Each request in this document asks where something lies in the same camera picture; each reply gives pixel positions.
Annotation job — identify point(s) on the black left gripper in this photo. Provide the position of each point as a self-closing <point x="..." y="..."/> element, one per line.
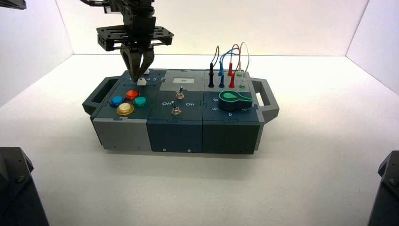
<point x="142" y="34"/>

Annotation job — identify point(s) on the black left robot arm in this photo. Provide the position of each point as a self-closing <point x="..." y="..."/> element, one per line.
<point x="137" y="7"/>

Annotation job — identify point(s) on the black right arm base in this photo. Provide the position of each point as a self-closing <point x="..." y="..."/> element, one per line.
<point x="388" y="193"/>

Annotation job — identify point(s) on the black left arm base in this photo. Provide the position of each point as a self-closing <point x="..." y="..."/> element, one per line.
<point x="18" y="193"/>

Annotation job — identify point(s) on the orange push button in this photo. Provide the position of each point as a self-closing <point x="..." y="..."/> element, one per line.
<point x="132" y="94"/>

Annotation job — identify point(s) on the teal push button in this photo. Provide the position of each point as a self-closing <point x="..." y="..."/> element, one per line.
<point x="140" y="101"/>

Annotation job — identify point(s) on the blue push button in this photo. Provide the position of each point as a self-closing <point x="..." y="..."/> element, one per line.
<point x="117" y="100"/>

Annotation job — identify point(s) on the small grey display screen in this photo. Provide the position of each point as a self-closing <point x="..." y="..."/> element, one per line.
<point x="183" y="80"/>

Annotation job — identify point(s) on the yellow push button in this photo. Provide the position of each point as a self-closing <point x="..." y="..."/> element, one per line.
<point x="125" y="108"/>

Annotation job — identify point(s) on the black banana plug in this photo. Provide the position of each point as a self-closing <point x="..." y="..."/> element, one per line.
<point x="211" y="76"/>

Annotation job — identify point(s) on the grey and blue control box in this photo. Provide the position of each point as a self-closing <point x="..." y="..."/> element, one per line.
<point x="173" y="134"/>

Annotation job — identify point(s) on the blue banana plug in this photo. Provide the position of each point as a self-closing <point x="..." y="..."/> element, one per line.
<point x="221" y="70"/>
<point x="222" y="83"/>

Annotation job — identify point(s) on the red banana plug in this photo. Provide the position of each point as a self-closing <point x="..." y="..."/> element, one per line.
<point x="232" y="81"/>
<point x="230" y="69"/>

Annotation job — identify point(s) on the green rotary knob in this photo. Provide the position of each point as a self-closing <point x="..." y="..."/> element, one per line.
<point x="231" y="100"/>

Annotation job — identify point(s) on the white banana plug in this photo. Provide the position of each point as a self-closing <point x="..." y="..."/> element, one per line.
<point x="243" y="81"/>
<point x="239" y="68"/>

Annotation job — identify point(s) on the metal toggle switch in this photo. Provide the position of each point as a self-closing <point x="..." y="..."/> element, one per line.
<point x="179" y="95"/>
<point x="175" y="111"/>

